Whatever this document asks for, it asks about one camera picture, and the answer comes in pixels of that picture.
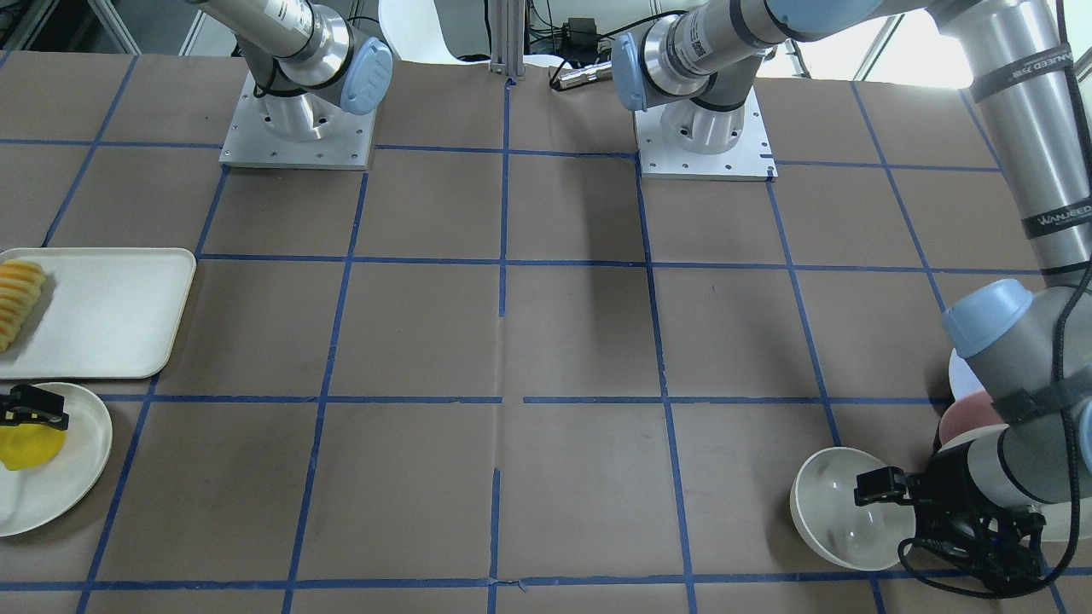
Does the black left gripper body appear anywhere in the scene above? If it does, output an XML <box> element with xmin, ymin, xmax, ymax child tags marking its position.
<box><xmin>904</xmin><ymin>444</ymin><xmax>1051</xmax><ymax>598</ymax></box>

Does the yellow lemon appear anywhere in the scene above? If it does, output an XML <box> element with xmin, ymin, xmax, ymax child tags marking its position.
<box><xmin>1</xmin><ymin>424</ymin><xmax>67</xmax><ymax>472</ymax></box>

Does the white bowl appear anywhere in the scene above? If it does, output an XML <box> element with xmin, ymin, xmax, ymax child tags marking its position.
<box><xmin>788</xmin><ymin>447</ymin><xmax>915</xmax><ymax>571</ymax></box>

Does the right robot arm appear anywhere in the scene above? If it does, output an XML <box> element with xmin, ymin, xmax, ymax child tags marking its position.
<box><xmin>3</xmin><ymin>1</ymin><xmax>393</xmax><ymax>432</ymax></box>

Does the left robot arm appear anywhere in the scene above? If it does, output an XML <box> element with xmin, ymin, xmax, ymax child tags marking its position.
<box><xmin>612</xmin><ymin>1</ymin><xmax>1089</xmax><ymax>601</ymax></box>

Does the cream plate in rack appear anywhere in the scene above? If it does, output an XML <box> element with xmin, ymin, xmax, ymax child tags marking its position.
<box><xmin>1037</xmin><ymin>499</ymin><xmax>1092</xmax><ymax>543</ymax></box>

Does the cream round plate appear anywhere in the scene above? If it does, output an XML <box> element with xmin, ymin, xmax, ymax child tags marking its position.
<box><xmin>1</xmin><ymin>382</ymin><xmax>112</xmax><ymax>538</ymax></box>

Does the pink plate in rack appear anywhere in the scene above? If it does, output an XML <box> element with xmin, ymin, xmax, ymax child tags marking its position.
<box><xmin>937</xmin><ymin>388</ymin><xmax>1005</xmax><ymax>448</ymax></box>

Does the cream rectangular tray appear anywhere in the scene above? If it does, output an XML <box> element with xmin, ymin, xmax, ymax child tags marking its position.
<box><xmin>1</xmin><ymin>247</ymin><xmax>195</xmax><ymax>380</ymax></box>

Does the sliced yellow pineapple toy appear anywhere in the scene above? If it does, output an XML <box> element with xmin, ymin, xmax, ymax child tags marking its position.
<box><xmin>1</xmin><ymin>259</ymin><xmax>46</xmax><ymax>352</ymax></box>

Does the light blue plate in rack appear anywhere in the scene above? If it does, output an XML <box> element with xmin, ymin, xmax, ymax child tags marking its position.
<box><xmin>947</xmin><ymin>349</ymin><xmax>985</xmax><ymax>402</ymax></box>

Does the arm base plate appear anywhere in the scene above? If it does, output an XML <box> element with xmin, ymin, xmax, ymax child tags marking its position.
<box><xmin>218</xmin><ymin>74</ymin><xmax>377</xmax><ymax>172</ymax></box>
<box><xmin>633</xmin><ymin>88</ymin><xmax>779</xmax><ymax>182</ymax></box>

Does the aluminium frame post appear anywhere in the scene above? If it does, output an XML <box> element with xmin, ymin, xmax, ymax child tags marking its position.
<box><xmin>485</xmin><ymin>0</ymin><xmax>527</xmax><ymax>81</ymax></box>

